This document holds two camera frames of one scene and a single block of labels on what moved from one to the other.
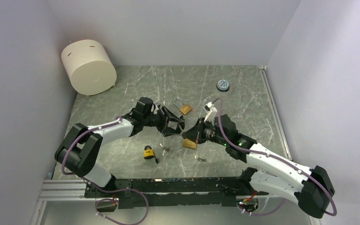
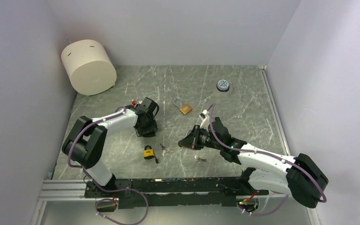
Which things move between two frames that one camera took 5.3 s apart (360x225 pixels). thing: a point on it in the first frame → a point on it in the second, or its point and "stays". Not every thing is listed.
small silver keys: x=199 y=159 stays
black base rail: x=134 y=192 stays
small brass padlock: x=185 y=108 stays
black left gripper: x=168 y=116 → x=152 y=126
